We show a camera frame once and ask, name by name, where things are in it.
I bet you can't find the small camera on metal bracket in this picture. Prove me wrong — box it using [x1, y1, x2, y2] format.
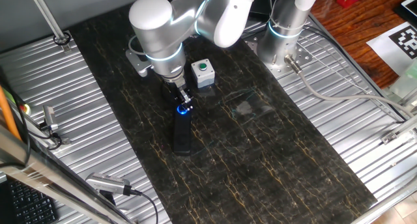
[38, 105, 71, 150]

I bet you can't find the thin metal pole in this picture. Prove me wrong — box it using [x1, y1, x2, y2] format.
[26, 0, 72, 53]

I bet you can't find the grey base cable with connector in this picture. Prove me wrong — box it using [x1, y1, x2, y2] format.
[283, 53, 416, 119]

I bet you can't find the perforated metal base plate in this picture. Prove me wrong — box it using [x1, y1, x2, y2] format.
[243, 30, 313, 80]

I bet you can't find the black speaker bar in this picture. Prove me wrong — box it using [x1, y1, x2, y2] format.
[172, 103, 193, 156]

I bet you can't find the silver ribbed camera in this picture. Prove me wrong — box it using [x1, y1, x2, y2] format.
[85, 172, 133, 196]

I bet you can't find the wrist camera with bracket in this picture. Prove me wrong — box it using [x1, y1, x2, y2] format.
[125, 49, 154, 77]

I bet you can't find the grey box with green button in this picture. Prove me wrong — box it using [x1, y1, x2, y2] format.
[190, 58, 216, 89]

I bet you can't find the aluminium frame beam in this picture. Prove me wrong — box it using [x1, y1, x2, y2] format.
[0, 124, 131, 224]

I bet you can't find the orange pole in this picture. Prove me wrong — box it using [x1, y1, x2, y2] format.
[0, 85, 22, 141]

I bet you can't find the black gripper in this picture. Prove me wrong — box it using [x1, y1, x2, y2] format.
[164, 77, 195, 114]

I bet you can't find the black marble pattern mat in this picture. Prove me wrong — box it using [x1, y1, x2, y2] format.
[69, 0, 378, 224]

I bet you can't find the translucent plastic container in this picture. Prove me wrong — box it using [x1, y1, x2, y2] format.
[389, 59, 417, 104]

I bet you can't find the white paper with black marker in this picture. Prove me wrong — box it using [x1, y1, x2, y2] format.
[366, 21, 417, 77]

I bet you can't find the black keyboard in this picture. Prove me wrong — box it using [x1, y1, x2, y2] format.
[7, 180, 60, 224]

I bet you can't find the black camera cable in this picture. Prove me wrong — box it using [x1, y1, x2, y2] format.
[130, 188, 160, 224]

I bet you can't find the aluminium profile with bracket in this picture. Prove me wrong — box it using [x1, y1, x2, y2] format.
[380, 115, 417, 145]

